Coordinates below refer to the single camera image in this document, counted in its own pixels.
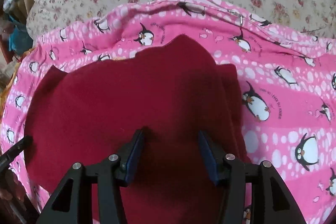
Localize dark red small garment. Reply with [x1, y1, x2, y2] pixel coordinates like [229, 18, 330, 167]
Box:
[25, 35, 247, 223]

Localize person's left hand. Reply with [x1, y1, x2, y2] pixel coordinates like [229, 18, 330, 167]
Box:
[1, 169, 26, 202]

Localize pink penguin print blanket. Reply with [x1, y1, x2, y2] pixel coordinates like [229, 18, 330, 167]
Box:
[1, 0, 335, 223]

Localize cluttered bedside items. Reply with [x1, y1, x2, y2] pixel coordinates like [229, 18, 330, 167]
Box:
[1, 0, 33, 90]

